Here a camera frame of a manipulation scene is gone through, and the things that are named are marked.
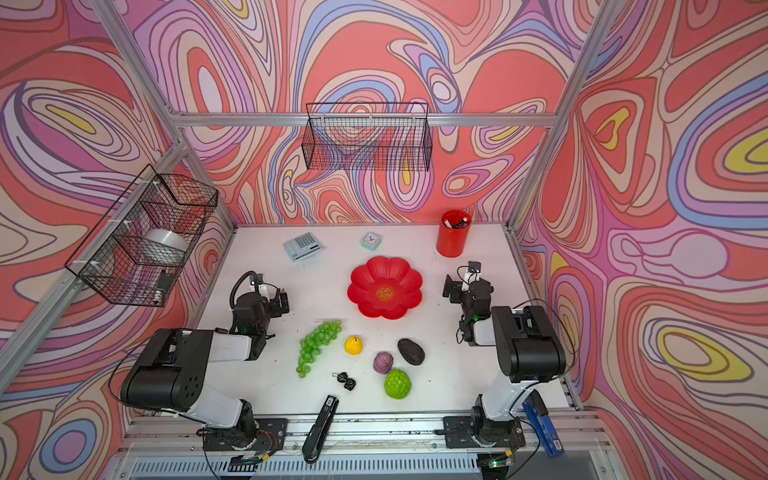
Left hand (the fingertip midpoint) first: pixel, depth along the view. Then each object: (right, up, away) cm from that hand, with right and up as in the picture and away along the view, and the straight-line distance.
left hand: (271, 289), depth 94 cm
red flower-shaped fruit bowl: (+37, 0, +8) cm, 37 cm away
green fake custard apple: (+40, -22, -19) cm, 49 cm away
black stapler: (+20, -32, -25) cm, 45 cm away
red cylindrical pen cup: (+60, +18, +8) cm, 64 cm away
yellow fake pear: (+27, -15, -10) cm, 33 cm away
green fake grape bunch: (+15, -15, -10) cm, 24 cm away
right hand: (+62, +2, +3) cm, 62 cm away
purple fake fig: (+36, -18, -14) cm, 43 cm away
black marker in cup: (+63, +22, +12) cm, 68 cm away
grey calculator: (+5, +14, +17) cm, 23 cm away
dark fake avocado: (+44, -16, -11) cm, 48 cm away
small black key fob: (+25, -23, -12) cm, 36 cm away
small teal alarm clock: (+31, +16, +18) cm, 39 cm away
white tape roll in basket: (-17, +15, -21) cm, 31 cm away
